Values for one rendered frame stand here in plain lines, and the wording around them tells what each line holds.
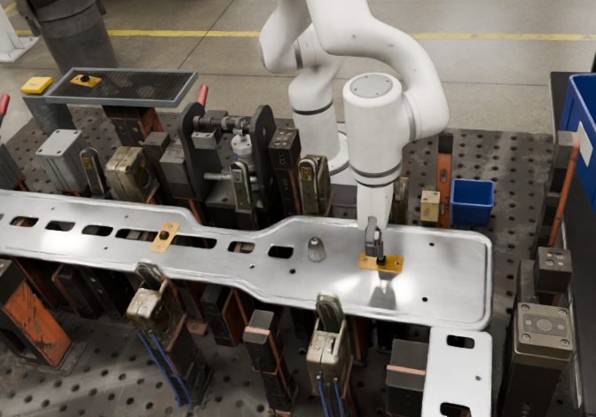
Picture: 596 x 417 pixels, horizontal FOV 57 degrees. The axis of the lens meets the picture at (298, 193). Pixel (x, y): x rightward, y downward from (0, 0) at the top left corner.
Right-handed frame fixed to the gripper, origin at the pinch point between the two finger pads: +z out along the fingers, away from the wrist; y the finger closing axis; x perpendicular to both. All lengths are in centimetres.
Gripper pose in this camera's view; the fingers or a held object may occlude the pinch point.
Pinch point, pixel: (379, 232)
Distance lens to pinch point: 100.7
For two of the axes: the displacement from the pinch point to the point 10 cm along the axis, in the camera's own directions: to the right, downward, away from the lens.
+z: 1.3, 7.1, 6.9
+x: 9.6, 0.9, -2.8
